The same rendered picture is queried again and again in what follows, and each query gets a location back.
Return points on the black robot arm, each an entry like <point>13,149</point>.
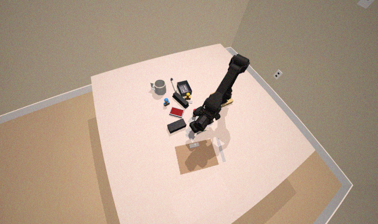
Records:
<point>212,104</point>

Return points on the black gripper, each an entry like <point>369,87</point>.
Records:
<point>196,130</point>

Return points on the grey mug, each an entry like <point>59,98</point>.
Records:
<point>160,86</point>

